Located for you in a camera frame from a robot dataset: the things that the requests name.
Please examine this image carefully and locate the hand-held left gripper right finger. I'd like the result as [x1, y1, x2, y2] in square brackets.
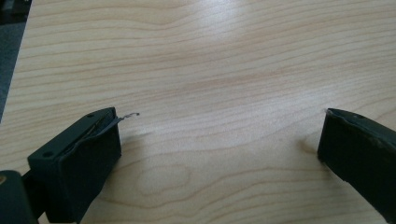
[317, 107, 396, 224]

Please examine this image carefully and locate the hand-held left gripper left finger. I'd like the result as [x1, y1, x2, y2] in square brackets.
[27, 106, 140, 224]

